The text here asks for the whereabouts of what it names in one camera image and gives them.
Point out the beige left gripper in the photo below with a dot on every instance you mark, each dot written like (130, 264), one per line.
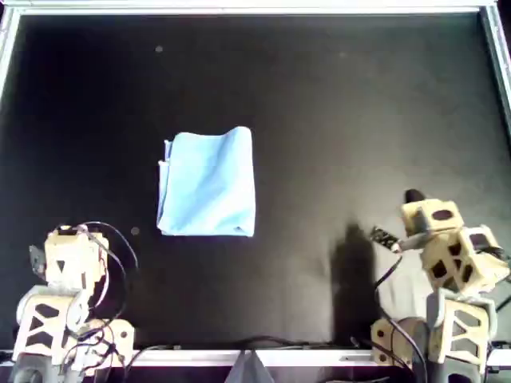
(74, 259)

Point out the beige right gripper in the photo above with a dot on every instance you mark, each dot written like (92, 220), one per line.
(433, 217)

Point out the light blue microfibre cloth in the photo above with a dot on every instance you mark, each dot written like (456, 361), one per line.
(207, 187)

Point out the beige left robot arm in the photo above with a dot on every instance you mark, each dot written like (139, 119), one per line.
(44, 331)

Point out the beige right robot arm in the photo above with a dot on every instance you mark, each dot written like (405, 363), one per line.
(459, 331)

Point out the dark grey base clamp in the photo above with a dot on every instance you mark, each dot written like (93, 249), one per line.
(26, 371)

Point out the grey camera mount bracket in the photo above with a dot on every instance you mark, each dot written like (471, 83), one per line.
(411, 241)

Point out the black wrist camera circuit board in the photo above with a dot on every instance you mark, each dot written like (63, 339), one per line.
(383, 237)

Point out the grey pyramid camera housing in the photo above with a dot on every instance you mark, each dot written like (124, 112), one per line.
(248, 369)

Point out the aluminium table frame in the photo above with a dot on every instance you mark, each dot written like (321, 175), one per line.
(239, 9)

